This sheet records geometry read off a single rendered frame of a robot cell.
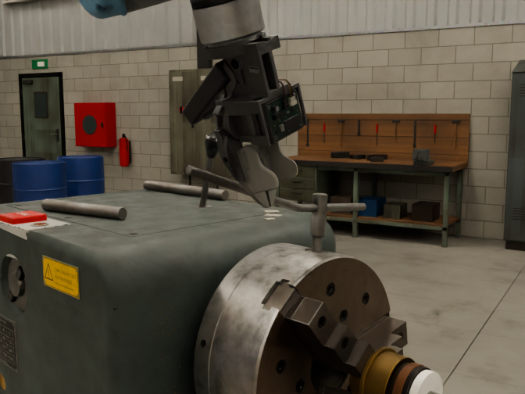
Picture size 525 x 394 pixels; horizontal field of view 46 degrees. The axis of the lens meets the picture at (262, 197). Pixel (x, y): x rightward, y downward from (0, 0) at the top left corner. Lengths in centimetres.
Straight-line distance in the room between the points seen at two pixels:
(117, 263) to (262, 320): 21
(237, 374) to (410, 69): 697
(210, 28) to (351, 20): 735
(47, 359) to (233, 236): 35
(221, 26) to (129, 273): 35
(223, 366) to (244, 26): 44
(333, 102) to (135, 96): 335
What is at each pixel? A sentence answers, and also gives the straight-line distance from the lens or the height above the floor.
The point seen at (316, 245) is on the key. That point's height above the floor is 125.
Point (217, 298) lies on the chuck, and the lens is 88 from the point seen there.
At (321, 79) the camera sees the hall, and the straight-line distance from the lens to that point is 808.
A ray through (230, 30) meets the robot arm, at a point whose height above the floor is 153.
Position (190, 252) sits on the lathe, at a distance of 91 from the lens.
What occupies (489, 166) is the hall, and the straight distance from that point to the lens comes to 744.
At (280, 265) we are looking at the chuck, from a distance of 87.
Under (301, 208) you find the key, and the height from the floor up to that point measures 130.
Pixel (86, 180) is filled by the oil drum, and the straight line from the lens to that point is 801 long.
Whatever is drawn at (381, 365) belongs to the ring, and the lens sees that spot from 84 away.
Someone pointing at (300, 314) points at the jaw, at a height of 118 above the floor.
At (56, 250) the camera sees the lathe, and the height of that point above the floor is 124.
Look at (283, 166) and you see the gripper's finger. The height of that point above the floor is 137.
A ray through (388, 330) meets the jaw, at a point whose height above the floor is 111.
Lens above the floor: 144
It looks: 8 degrees down
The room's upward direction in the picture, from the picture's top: straight up
